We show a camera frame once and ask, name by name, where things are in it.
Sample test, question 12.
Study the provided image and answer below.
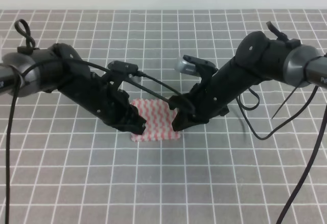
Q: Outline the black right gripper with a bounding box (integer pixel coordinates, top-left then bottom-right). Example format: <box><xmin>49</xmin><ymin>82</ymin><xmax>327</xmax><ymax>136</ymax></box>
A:
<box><xmin>168</xmin><ymin>65</ymin><xmax>245</xmax><ymax>131</ymax></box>

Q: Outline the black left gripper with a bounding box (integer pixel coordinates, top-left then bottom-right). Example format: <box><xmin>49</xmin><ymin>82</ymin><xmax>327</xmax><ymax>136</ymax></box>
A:
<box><xmin>58</xmin><ymin>71</ymin><xmax>146</xmax><ymax>135</ymax></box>

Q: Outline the pink white wavy towel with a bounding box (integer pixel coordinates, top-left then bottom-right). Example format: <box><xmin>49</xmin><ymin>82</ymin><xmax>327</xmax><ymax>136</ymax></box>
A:
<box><xmin>131</xmin><ymin>99</ymin><xmax>180</xmax><ymax>142</ymax></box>

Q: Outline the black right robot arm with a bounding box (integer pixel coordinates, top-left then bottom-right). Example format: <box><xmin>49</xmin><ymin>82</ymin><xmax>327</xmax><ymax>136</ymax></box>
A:
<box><xmin>169</xmin><ymin>22</ymin><xmax>326</xmax><ymax>131</ymax></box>

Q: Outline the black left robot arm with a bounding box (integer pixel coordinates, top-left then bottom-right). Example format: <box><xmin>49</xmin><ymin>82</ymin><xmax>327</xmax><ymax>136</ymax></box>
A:
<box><xmin>1</xmin><ymin>19</ymin><xmax>146</xmax><ymax>135</ymax></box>

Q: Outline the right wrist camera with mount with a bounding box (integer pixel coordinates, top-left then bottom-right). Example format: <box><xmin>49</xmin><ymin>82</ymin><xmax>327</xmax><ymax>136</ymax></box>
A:
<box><xmin>175</xmin><ymin>55</ymin><xmax>218</xmax><ymax>86</ymax></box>

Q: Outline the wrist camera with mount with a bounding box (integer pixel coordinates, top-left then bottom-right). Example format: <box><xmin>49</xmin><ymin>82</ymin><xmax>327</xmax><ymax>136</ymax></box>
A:
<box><xmin>107</xmin><ymin>60</ymin><xmax>142</xmax><ymax>89</ymax></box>
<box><xmin>175</xmin><ymin>55</ymin><xmax>218</xmax><ymax>86</ymax></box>

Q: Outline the black left camera cable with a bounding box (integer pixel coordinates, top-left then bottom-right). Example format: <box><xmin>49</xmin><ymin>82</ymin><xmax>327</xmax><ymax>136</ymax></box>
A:
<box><xmin>5</xmin><ymin>58</ymin><xmax>196</xmax><ymax>224</ymax></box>

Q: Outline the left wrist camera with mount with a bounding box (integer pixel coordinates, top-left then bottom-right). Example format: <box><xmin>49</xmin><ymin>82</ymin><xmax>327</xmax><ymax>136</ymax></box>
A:
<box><xmin>107</xmin><ymin>60</ymin><xmax>142</xmax><ymax>89</ymax></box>

